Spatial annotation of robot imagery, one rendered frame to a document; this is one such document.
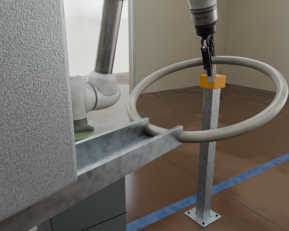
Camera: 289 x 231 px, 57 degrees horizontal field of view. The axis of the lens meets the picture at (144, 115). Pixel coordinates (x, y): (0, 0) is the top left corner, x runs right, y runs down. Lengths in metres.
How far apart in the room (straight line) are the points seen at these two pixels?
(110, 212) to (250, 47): 6.63
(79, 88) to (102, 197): 0.56
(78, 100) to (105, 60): 0.26
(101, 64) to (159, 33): 5.14
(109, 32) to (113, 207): 0.90
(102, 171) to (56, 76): 0.22
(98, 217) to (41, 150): 1.15
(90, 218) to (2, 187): 1.14
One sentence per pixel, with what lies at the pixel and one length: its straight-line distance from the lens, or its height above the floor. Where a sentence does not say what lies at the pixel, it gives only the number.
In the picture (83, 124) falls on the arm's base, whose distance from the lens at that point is 1.37.
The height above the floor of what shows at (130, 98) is 1.13.
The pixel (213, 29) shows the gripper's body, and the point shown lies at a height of 1.35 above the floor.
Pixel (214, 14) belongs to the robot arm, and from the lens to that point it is 0.98.
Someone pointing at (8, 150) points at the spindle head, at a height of 1.21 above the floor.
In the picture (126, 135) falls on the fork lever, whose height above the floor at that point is 1.08.
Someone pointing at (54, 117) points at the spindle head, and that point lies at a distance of 0.34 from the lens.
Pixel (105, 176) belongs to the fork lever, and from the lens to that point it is 0.50.
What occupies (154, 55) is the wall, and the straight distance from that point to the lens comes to 6.45.
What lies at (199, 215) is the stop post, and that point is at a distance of 2.20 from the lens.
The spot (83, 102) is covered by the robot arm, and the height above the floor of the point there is 1.01.
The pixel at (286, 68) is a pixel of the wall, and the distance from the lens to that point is 7.14.
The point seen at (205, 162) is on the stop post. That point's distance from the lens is 1.95.
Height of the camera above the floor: 1.33
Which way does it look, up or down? 17 degrees down
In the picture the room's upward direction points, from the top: straight up
